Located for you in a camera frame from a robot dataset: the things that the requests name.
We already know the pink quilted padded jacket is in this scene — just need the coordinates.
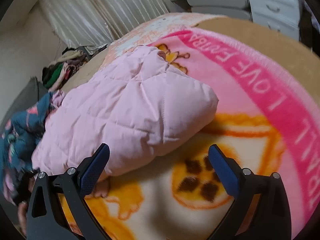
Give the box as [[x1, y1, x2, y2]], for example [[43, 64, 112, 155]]
[[31, 46, 218, 177]]

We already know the pile of folded clothes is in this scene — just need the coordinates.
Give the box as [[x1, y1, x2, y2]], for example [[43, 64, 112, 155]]
[[41, 48, 89, 91]]

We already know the navy floral duvet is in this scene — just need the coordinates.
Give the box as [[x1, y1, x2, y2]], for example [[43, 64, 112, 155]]
[[1, 90, 65, 206]]

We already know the grey headboard cushion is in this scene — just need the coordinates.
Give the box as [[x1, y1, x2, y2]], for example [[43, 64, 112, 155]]
[[1, 76, 48, 123]]

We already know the pink cartoon fleece blanket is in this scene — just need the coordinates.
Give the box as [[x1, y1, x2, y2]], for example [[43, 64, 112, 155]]
[[87, 28, 319, 239]]

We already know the peach patterned pillow towel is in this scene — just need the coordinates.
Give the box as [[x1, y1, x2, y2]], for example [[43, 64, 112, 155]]
[[100, 12, 223, 69]]

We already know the white pleated curtain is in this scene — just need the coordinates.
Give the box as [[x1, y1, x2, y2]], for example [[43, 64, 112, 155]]
[[39, 0, 168, 49]]

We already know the white drawer cabinet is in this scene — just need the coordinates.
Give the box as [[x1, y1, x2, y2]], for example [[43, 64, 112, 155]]
[[248, 0, 301, 41]]

